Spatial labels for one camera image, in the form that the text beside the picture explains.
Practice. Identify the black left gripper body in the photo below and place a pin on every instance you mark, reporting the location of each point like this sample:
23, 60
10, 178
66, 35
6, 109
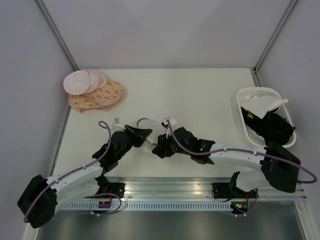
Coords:
130, 141

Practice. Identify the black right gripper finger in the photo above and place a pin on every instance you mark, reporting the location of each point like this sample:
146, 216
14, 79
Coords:
163, 142
159, 151

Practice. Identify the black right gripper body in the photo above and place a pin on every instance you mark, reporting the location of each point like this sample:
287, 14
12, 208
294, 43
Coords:
173, 148

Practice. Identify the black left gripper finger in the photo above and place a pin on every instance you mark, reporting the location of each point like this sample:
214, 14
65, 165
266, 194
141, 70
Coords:
138, 132
139, 140

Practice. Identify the white mesh laundry bag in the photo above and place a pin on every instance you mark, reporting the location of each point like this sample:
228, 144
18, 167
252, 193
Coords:
152, 140

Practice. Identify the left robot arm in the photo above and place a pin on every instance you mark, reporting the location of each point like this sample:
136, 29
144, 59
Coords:
45, 196

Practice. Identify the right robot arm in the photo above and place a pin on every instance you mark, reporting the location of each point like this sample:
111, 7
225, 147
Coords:
272, 165

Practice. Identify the orange floral laundry bag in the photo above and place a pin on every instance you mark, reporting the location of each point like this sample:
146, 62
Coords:
103, 98

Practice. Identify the pink-rimmed white mesh bag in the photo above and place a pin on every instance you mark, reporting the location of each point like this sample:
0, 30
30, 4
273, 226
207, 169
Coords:
84, 81

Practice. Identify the white plastic basket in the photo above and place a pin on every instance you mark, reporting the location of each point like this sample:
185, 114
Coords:
252, 138

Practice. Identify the white cloth in basket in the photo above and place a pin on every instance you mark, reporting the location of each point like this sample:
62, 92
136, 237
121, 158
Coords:
261, 105

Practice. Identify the black garment in basket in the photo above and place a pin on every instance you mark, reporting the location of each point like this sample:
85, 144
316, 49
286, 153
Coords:
272, 127

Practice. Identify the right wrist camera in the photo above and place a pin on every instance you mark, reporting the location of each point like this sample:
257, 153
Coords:
169, 121

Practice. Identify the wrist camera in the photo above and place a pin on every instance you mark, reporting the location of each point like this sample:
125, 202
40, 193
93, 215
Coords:
116, 121
169, 121

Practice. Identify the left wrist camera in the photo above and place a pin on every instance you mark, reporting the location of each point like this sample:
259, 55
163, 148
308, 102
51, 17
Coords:
116, 121

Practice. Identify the aluminium rail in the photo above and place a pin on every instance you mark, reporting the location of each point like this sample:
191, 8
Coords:
191, 189

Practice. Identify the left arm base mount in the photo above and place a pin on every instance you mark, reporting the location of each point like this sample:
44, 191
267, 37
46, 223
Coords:
117, 188

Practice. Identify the white slotted cable duct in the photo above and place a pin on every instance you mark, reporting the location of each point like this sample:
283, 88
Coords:
91, 205

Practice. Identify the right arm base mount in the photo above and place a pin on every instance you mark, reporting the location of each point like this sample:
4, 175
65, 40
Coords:
221, 192

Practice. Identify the left aluminium frame post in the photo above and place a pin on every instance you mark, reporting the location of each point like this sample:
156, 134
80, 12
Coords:
44, 11

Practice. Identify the aluminium frame post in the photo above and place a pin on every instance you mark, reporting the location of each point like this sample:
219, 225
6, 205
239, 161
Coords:
44, 11
275, 34

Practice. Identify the right aluminium frame post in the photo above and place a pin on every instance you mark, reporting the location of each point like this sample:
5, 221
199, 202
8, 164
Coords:
275, 34

